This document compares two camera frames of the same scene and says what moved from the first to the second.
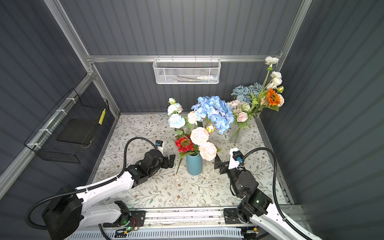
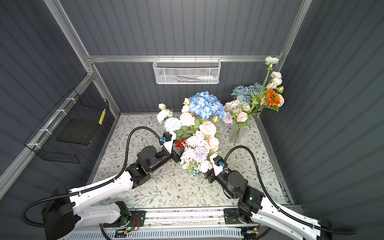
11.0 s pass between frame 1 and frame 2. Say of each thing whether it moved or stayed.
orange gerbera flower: stayed
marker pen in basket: stayed
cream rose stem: moved
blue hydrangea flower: moved
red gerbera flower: moved
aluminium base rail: stayed
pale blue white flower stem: moved
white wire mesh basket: stayed
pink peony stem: moved
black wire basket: stayed
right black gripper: moved
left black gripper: moved
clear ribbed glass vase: stayed
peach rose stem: stayed
